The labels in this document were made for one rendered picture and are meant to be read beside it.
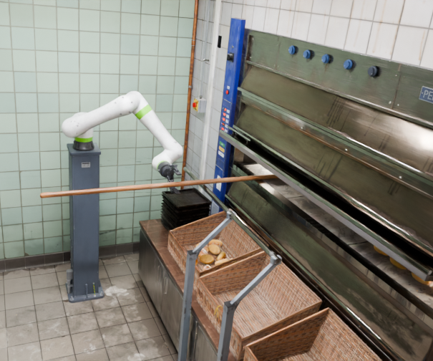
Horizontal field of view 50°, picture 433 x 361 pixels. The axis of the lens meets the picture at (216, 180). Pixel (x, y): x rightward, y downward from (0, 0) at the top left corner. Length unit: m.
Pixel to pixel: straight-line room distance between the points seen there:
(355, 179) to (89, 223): 2.01
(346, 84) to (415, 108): 0.43
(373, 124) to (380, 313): 0.85
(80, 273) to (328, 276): 1.97
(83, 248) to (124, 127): 1.04
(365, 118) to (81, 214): 2.12
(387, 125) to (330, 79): 0.45
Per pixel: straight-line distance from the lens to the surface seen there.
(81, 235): 3.56
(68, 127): 3.13
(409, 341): 2.22
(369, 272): 2.29
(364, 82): 2.25
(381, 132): 2.15
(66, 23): 3.68
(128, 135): 3.93
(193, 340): 2.90
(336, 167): 2.38
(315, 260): 2.59
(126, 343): 3.44
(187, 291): 2.71
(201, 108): 3.69
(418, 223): 2.03
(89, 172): 3.36
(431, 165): 1.96
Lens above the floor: 2.28
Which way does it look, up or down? 22 degrees down
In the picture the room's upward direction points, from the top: 6 degrees clockwise
